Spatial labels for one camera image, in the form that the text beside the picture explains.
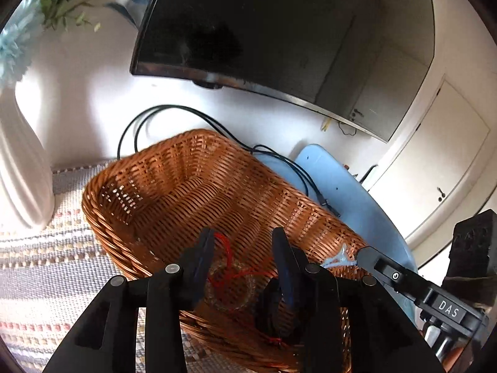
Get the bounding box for black cable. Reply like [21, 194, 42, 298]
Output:
[116, 104, 342, 218]

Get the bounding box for brown wicker basket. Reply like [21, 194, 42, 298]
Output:
[82, 129, 365, 372]

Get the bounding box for blue chair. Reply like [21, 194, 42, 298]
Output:
[255, 143, 419, 319]

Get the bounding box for blue artificial flowers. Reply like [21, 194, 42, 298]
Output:
[1, 0, 151, 89]

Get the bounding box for striped woven table mat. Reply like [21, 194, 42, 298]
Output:
[0, 160, 249, 373]

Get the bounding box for pale blue hair clip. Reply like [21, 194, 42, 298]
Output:
[321, 243, 357, 269]

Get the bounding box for black television screen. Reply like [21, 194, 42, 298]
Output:
[130, 0, 435, 141]

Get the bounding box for white ribbed vase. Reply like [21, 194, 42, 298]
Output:
[1, 88, 55, 233]

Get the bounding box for white cabinet door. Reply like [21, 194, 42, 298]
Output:
[367, 75, 496, 248]

